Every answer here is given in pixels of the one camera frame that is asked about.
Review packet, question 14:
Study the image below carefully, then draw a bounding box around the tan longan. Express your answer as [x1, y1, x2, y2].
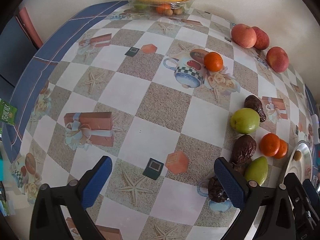
[293, 150, 302, 161]

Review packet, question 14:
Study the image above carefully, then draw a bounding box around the oval green jujube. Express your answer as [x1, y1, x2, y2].
[244, 156, 268, 186]

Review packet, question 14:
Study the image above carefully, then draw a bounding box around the large wrinkled dark date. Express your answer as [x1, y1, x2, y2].
[208, 176, 228, 203]

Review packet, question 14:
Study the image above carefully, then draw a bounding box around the dark red date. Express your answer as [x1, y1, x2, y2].
[229, 135, 257, 175]

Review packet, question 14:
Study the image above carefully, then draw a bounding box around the round green jujube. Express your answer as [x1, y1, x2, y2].
[230, 108, 260, 134]

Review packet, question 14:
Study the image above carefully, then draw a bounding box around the lone orange tangerine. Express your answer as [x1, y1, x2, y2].
[203, 52, 223, 72]

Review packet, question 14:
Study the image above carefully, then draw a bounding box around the stainless steel plate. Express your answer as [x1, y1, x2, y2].
[278, 140, 312, 184]

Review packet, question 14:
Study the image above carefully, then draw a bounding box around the green milk carton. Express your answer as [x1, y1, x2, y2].
[0, 99, 17, 126]

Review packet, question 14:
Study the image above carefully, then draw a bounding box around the patterned checkered tablecloth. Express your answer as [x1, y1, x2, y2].
[2, 2, 317, 239]

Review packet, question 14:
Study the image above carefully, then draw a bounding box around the dark red apple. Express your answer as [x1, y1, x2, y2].
[252, 27, 270, 50]

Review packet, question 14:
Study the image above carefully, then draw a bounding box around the pale red apple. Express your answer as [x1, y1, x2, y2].
[231, 24, 257, 48]

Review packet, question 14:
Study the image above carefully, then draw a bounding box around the red chair back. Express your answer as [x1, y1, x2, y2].
[19, 7, 43, 49]

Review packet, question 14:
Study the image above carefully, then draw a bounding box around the clear plastic fruit tray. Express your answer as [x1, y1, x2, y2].
[127, 0, 195, 16]

